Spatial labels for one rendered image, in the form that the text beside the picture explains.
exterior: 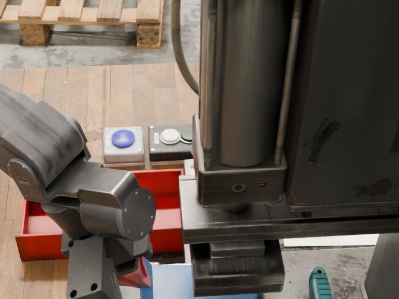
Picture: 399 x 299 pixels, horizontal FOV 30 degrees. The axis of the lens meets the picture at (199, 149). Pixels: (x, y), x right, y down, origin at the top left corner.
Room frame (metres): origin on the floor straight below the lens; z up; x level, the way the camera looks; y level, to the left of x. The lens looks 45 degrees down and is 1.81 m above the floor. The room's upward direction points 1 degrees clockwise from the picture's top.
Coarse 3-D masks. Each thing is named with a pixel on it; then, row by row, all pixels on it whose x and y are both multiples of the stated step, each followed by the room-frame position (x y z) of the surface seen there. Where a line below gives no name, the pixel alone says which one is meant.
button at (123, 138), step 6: (114, 132) 0.90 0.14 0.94; (120, 132) 0.90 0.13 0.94; (126, 132) 0.90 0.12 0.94; (132, 132) 0.90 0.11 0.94; (114, 138) 0.89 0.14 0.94; (120, 138) 0.89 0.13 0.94; (126, 138) 0.89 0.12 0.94; (132, 138) 0.89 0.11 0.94; (114, 144) 0.88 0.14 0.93; (120, 144) 0.87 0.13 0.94; (126, 144) 0.87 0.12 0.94
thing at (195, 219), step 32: (192, 160) 0.64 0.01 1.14; (192, 192) 0.55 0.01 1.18; (192, 224) 0.51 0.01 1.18; (224, 224) 0.51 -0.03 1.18; (256, 224) 0.51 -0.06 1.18; (288, 224) 0.51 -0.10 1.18; (320, 224) 0.51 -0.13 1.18; (352, 224) 0.52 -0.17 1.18; (384, 224) 0.52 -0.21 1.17; (192, 256) 0.50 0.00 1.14; (224, 256) 0.49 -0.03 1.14; (256, 256) 0.50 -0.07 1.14; (224, 288) 0.47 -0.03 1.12; (256, 288) 0.47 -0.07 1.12
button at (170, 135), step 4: (164, 132) 0.90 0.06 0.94; (168, 132) 0.90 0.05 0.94; (172, 132) 0.90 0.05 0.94; (176, 132) 0.90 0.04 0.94; (164, 136) 0.89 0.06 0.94; (168, 136) 0.89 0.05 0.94; (172, 136) 0.89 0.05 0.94; (176, 136) 0.89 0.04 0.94; (164, 140) 0.89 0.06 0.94; (168, 140) 0.89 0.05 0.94; (172, 140) 0.89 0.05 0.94; (176, 140) 0.89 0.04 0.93
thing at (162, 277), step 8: (152, 272) 0.57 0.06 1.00; (160, 272) 0.58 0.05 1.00; (168, 272) 0.58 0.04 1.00; (176, 272) 0.58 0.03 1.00; (184, 272) 0.58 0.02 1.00; (152, 280) 0.56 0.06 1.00; (160, 280) 0.56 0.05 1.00; (168, 280) 0.56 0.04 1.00; (176, 280) 0.56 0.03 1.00; (184, 280) 0.57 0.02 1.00; (144, 288) 0.53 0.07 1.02; (152, 288) 0.55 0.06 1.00; (160, 288) 0.55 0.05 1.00; (168, 288) 0.55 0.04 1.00; (176, 288) 0.55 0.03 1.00; (184, 288) 0.55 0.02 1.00; (192, 288) 0.55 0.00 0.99; (144, 296) 0.52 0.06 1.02; (152, 296) 0.54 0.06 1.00; (160, 296) 0.54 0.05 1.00; (168, 296) 0.54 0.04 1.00; (176, 296) 0.54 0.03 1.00; (184, 296) 0.54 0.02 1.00; (192, 296) 0.54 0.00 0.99; (216, 296) 0.54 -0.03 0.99; (224, 296) 0.54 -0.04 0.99; (232, 296) 0.55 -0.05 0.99; (240, 296) 0.55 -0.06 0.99; (248, 296) 0.55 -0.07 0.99; (256, 296) 0.55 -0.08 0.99
